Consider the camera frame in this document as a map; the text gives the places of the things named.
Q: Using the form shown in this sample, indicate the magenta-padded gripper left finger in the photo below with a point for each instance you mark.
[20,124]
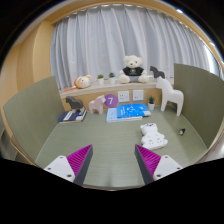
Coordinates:
[60,166]

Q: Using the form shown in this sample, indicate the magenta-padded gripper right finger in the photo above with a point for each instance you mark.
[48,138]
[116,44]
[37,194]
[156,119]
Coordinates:
[166,166]

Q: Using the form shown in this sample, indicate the black charger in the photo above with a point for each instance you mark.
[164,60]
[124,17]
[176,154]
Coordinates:
[182,132]

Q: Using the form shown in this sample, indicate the white bear-shaped power strip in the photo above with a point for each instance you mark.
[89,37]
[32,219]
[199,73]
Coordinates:
[153,140]

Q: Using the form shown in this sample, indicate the dark navy book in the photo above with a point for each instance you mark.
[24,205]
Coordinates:
[70,116]

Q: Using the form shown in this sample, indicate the green partition panel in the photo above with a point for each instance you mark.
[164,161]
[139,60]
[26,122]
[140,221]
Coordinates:
[200,100]
[30,113]

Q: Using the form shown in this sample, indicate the small potted plant white pot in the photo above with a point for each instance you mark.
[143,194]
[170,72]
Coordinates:
[151,106]
[100,81]
[112,80]

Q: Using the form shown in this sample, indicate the dark grey horse figurine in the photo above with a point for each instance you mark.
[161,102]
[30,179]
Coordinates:
[75,102]

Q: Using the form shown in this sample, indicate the pink horse figurine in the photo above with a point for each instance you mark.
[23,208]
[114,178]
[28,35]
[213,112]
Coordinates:
[96,105]

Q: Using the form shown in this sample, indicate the large white horse figurine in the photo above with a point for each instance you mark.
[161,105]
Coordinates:
[170,95]

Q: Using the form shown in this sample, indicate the light blue book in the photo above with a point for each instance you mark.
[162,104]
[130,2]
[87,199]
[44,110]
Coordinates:
[111,116]

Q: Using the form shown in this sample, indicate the purple round number sign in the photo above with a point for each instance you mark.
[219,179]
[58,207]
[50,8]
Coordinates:
[111,100]

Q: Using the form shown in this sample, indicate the beige window ledge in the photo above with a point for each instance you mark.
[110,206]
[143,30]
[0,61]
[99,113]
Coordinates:
[100,88]

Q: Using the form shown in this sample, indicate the small cream plush toy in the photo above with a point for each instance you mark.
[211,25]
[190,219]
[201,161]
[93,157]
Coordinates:
[83,81]

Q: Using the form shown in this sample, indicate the black horse figurine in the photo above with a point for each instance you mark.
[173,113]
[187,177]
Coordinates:
[156,72]

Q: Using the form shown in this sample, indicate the cream teddy bear black shirt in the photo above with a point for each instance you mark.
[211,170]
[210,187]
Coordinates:
[133,61]

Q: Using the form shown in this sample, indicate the grey curtain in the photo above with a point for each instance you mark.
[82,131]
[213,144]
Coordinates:
[116,36]

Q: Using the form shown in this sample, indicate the white wall socket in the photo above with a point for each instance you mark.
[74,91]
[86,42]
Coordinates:
[138,95]
[123,96]

